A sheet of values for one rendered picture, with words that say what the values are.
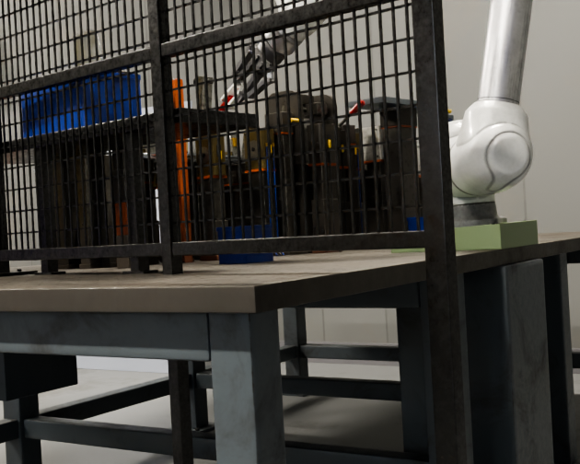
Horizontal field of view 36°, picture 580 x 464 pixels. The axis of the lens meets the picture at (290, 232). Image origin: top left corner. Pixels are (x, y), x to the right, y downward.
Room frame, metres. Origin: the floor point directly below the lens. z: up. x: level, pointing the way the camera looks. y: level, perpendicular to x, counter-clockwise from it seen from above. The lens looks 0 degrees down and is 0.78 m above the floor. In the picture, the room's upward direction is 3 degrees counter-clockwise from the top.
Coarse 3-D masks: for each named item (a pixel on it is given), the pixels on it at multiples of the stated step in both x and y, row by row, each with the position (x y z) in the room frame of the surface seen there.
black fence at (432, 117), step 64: (64, 0) 1.96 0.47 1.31; (192, 0) 1.70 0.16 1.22; (320, 0) 1.48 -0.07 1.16; (384, 0) 1.40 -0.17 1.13; (0, 64) 2.14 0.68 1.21; (64, 64) 1.98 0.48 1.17; (128, 64) 1.81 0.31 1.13; (320, 64) 1.49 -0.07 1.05; (384, 64) 1.41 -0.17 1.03; (0, 128) 2.18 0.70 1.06; (64, 128) 1.98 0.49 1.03; (256, 128) 1.60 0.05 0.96; (384, 128) 1.41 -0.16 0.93; (448, 128) 1.35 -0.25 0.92; (0, 192) 2.17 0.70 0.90; (128, 192) 1.85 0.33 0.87; (192, 192) 1.71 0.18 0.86; (448, 192) 1.35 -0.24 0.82; (0, 256) 2.16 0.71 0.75; (64, 256) 1.98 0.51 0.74; (128, 256) 1.84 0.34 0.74; (448, 256) 1.34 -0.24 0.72; (448, 320) 1.34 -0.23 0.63; (448, 384) 1.34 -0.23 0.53; (192, 448) 1.77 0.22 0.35; (448, 448) 1.34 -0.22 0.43
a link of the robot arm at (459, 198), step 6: (462, 120) 2.28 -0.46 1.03; (450, 126) 2.27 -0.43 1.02; (456, 126) 2.26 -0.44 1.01; (450, 132) 2.26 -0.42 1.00; (456, 132) 2.25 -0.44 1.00; (450, 138) 2.26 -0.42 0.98; (456, 138) 2.24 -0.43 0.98; (450, 144) 2.23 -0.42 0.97; (456, 192) 2.24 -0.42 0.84; (462, 192) 2.23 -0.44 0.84; (456, 198) 2.26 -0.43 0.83; (462, 198) 2.25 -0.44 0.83; (468, 198) 2.25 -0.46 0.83; (474, 198) 2.25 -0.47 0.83; (480, 198) 2.25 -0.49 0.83; (486, 198) 2.26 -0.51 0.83; (492, 198) 2.28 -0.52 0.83; (456, 204) 2.26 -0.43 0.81; (462, 204) 2.29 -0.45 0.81
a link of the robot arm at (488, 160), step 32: (512, 0) 2.10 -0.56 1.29; (512, 32) 2.10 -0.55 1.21; (512, 64) 2.10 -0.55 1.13; (480, 96) 2.13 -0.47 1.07; (512, 96) 2.10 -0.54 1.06; (480, 128) 2.06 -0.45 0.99; (512, 128) 2.02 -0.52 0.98; (480, 160) 2.03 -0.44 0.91; (512, 160) 2.02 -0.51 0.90; (480, 192) 2.14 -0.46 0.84
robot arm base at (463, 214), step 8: (456, 208) 2.26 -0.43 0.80; (464, 208) 2.25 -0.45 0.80; (472, 208) 2.25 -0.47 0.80; (480, 208) 2.25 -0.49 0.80; (488, 208) 2.26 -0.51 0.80; (456, 216) 2.26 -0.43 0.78; (464, 216) 2.25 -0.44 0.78; (472, 216) 2.25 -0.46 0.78; (480, 216) 2.24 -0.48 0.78; (488, 216) 2.24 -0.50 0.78; (496, 216) 2.27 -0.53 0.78; (456, 224) 2.25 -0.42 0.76; (464, 224) 2.24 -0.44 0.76; (472, 224) 2.24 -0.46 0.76; (480, 224) 2.23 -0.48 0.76; (488, 224) 2.22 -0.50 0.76
